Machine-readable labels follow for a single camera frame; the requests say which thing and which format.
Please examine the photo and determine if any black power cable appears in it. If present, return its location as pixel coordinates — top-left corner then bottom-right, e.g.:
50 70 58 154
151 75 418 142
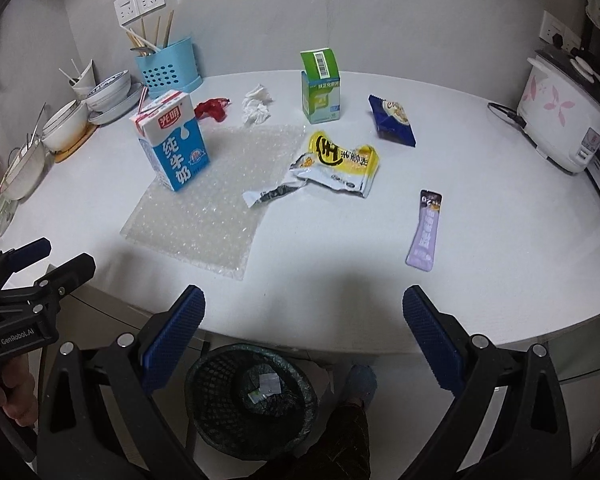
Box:
487 102 556 161

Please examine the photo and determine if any blue slipper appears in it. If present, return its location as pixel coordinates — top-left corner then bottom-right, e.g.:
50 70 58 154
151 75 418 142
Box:
345 364 378 408

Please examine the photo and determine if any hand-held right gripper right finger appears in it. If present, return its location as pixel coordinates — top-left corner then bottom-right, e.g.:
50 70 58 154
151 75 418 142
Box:
402 285 573 480

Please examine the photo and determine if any person's left hand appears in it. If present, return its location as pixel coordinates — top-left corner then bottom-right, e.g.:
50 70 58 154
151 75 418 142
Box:
0 347 37 423

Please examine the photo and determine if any white dish at left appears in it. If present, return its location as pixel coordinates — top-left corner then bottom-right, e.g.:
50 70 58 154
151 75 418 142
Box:
0 135 48 201

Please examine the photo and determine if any wall socket with black plug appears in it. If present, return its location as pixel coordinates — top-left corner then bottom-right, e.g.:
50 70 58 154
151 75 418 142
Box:
539 10 583 53

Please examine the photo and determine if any black mesh trash bin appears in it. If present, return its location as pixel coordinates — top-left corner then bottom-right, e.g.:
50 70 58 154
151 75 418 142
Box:
185 344 318 458

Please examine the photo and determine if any white stained bowl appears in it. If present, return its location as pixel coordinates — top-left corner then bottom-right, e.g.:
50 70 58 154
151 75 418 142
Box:
42 100 91 153

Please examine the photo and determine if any red mesh bag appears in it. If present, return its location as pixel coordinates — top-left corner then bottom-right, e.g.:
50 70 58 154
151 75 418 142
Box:
194 96 233 123

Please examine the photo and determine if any crumpled white tissue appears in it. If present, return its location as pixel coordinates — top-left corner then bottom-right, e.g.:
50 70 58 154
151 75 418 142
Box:
241 83 273 127

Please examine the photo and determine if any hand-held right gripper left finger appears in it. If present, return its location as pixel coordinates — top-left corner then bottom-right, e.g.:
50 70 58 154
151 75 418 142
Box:
37 285 206 480

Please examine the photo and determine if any dark blue snack packet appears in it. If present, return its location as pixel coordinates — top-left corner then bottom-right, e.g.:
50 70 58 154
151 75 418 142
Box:
368 94 417 148

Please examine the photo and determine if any blue patterned bowl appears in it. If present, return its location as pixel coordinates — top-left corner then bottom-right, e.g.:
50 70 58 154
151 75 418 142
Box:
85 71 131 111

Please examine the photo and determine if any clear bubble wrap sheet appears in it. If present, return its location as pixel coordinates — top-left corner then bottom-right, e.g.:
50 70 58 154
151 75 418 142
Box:
120 125 308 281

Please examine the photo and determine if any white plate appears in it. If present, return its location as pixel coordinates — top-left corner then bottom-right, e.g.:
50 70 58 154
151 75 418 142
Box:
87 82 143 126

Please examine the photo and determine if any person's leg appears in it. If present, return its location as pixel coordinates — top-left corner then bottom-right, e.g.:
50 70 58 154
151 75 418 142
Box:
287 402 371 480

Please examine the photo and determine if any white floral rice cooker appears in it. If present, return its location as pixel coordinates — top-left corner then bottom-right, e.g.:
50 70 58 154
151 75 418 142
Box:
517 47 600 175

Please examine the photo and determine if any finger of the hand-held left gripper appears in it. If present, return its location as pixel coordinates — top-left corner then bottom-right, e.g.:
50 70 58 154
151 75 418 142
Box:
0 237 53 296
32 253 97 309

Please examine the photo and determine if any yellow snack wrapper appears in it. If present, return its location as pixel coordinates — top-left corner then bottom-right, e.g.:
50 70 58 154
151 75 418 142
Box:
242 131 381 208

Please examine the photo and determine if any white cup with spoon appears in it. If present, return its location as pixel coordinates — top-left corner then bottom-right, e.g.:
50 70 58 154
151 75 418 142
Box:
60 59 98 98

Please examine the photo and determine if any purple sachet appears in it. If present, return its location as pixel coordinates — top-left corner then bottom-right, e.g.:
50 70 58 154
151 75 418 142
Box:
405 189 443 270

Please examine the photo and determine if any grey crumpled packet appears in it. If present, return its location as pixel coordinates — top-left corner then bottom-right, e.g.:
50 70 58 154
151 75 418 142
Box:
240 367 286 413

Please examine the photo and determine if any blue utensil holder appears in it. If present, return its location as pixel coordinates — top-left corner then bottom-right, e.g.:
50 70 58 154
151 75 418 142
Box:
134 35 203 101

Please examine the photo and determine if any green cardboard box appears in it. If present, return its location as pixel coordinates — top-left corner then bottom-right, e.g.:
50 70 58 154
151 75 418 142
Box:
300 47 342 125

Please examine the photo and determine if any blue and white milk carton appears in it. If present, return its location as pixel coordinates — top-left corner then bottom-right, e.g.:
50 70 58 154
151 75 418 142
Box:
130 90 212 192

